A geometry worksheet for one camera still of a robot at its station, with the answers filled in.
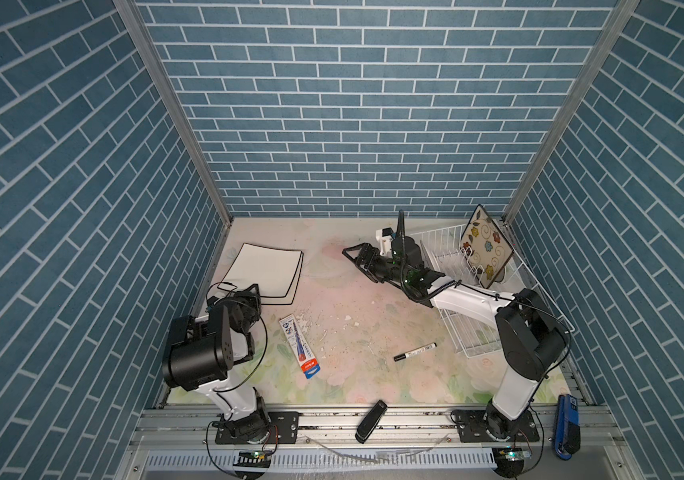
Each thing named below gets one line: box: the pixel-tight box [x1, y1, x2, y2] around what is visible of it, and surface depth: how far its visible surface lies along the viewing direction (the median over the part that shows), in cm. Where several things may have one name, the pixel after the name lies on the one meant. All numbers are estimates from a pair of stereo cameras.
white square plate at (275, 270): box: [218, 242, 304, 305], surface depth 99 cm
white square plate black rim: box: [218, 242, 302, 297], surface depth 100 cm
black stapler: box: [355, 399, 388, 444], surface depth 73 cm
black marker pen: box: [393, 342, 437, 362], surface depth 88 cm
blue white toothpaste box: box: [278, 313, 321, 380], surface depth 88 cm
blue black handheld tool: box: [554, 394, 581, 460], surface depth 74 cm
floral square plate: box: [459, 204, 514, 289], surface depth 98 cm
